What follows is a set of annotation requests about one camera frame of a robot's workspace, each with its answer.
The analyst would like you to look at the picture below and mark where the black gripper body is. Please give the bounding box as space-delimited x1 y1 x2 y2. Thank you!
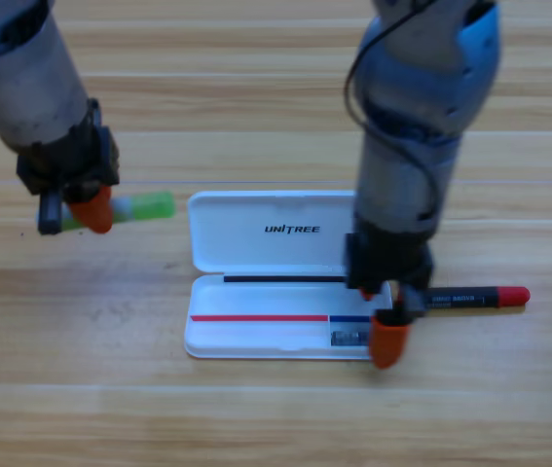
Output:
343 219 436 294
15 98 122 204

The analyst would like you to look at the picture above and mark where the black eraser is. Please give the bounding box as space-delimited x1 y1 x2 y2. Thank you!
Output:
329 330 372 348

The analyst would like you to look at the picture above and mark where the green translucent highlighter pen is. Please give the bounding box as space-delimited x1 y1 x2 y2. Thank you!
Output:
60 191 177 232

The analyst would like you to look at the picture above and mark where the red and black marker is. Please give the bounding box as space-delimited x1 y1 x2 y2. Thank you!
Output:
399 285 532 312

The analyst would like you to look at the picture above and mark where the white Unitree pencil case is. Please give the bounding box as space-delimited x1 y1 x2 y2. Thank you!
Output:
183 189 394 362

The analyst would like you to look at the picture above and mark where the black cable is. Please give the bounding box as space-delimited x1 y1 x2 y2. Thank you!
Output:
343 0 441 220

